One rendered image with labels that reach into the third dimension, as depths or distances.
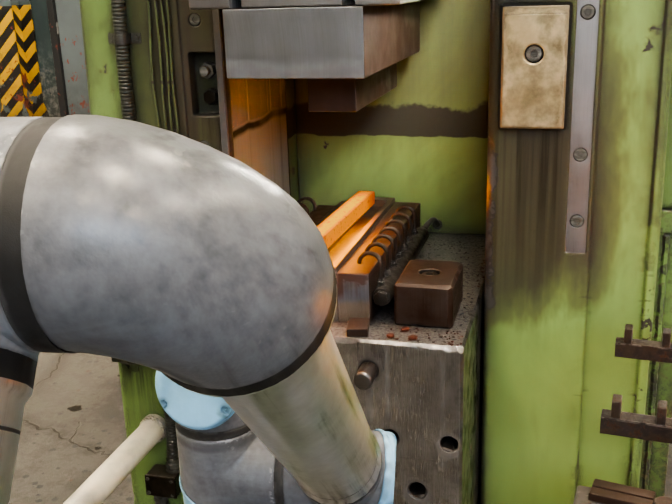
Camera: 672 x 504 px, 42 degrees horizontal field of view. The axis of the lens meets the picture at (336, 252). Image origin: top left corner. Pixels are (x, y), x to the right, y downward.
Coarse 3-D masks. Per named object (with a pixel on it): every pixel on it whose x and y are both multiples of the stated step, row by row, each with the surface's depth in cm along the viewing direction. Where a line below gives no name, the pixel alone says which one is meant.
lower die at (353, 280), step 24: (312, 216) 163; (384, 216) 156; (360, 240) 141; (384, 240) 142; (336, 264) 129; (360, 264) 131; (384, 264) 137; (360, 288) 128; (336, 312) 130; (360, 312) 129
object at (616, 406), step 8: (632, 328) 113; (664, 328) 112; (624, 336) 113; (632, 336) 114; (664, 336) 111; (664, 344) 111; (616, 400) 94; (616, 408) 94; (664, 408) 92; (616, 416) 94; (656, 416) 93; (664, 416) 92; (664, 424) 92
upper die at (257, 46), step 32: (224, 32) 121; (256, 32) 120; (288, 32) 119; (320, 32) 118; (352, 32) 117; (384, 32) 128; (416, 32) 153; (256, 64) 122; (288, 64) 120; (320, 64) 119; (352, 64) 118; (384, 64) 129
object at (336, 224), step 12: (360, 192) 154; (372, 192) 154; (348, 204) 145; (360, 204) 146; (372, 204) 154; (336, 216) 137; (348, 216) 138; (360, 216) 146; (324, 228) 130; (336, 228) 132; (348, 228) 139; (324, 240) 126
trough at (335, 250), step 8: (376, 200) 165; (384, 200) 165; (376, 208) 164; (368, 216) 159; (360, 224) 154; (352, 232) 149; (336, 240) 143; (344, 240) 145; (352, 240) 145; (328, 248) 139; (336, 248) 141; (344, 248) 141; (336, 256) 137
